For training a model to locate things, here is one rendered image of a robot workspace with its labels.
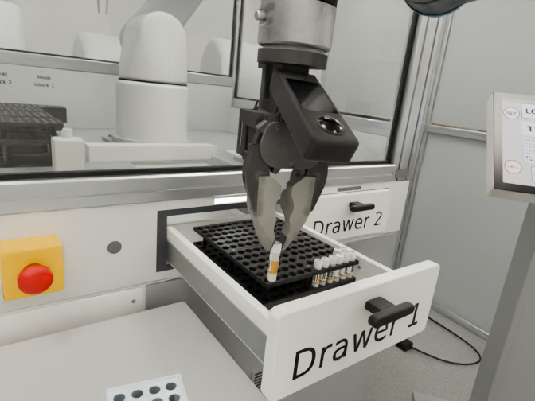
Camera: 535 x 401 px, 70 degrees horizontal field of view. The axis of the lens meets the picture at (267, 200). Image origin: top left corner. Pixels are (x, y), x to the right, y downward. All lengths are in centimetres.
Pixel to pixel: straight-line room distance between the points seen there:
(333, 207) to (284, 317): 50
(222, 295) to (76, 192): 26
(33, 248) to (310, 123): 41
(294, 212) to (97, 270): 37
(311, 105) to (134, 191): 38
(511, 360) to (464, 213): 106
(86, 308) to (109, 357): 11
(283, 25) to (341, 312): 31
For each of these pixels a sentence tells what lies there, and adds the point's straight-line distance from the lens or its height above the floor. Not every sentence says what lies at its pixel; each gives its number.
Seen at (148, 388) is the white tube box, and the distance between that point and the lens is 51.
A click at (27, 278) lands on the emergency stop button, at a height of 88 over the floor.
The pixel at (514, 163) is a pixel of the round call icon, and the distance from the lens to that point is 117.
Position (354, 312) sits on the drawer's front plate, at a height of 90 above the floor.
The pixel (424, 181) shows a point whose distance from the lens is 247.
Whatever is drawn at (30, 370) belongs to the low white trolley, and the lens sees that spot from 63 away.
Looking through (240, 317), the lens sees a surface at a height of 87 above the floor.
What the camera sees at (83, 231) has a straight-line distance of 64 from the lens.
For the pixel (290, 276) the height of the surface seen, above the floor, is 90.
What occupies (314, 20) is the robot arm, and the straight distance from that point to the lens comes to 39.
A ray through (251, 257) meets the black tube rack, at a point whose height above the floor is 90.
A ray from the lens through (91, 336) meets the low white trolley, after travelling 67.
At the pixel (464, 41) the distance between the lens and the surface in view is 242.
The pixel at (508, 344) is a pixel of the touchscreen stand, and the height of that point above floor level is 48.
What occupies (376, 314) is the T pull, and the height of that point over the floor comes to 91.
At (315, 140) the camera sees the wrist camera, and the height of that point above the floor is 111.
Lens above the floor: 114
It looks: 16 degrees down
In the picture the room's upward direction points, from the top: 6 degrees clockwise
